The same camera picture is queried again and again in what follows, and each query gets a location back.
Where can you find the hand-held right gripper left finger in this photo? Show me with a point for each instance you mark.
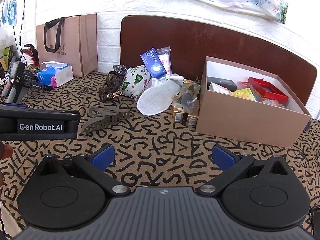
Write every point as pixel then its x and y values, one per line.
pixel 103 156

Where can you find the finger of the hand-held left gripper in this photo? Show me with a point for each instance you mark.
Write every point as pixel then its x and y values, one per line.
pixel 16 105

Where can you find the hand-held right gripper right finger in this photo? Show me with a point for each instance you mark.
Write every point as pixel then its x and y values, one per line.
pixel 222 155

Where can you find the grey hair claw clip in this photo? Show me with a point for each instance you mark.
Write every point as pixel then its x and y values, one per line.
pixel 105 121

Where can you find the brown cardboard box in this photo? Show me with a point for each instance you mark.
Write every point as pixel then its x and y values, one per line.
pixel 250 122

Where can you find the floral cloth pouch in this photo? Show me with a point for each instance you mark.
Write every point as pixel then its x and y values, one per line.
pixel 135 81

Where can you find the letter-print desktop cloth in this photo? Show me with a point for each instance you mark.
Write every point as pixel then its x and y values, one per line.
pixel 155 140

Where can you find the person's left hand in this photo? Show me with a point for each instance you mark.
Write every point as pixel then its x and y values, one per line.
pixel 5 151

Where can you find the spare grey gripper device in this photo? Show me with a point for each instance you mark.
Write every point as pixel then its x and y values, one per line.
pixel 16 80

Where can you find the small gold box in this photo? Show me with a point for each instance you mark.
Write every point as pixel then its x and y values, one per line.
pixel 178 115
pixel 192 120

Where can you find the blue tissue pack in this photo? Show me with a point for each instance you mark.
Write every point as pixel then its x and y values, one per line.
pixel 56 76

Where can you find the dark feather duster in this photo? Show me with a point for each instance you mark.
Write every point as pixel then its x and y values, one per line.
pixel 31 53

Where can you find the yellow-green box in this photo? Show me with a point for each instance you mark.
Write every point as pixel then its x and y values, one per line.
pixel 243 93

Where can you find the small white box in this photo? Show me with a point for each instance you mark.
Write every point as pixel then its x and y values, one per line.
pixel 217 88

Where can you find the clear bag of dark parts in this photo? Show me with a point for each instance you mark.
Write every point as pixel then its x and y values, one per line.
pixel 187 93

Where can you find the colourful packet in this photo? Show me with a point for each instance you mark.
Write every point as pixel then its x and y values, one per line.
pixel 273 103

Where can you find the black box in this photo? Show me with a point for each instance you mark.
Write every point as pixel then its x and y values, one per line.
pixel 225 81

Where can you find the red box lid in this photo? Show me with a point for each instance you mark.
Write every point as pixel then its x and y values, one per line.
pixel 272 90

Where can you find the brown paper bag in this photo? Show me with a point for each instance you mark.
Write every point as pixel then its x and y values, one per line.
pixel 80 47

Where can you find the grey scouring pad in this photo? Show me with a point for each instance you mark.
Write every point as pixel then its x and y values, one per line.
pixel 119 68

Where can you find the blue packet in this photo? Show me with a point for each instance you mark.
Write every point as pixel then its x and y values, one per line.
pixel 153 63

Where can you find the dark brown wooden board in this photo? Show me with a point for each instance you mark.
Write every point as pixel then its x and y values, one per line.
pixel 200 47

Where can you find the clear plastic packet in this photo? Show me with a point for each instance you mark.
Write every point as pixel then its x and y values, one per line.
pixel 166 60

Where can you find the blue wall poster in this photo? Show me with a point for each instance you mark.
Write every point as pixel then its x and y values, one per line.
pixel 8 10

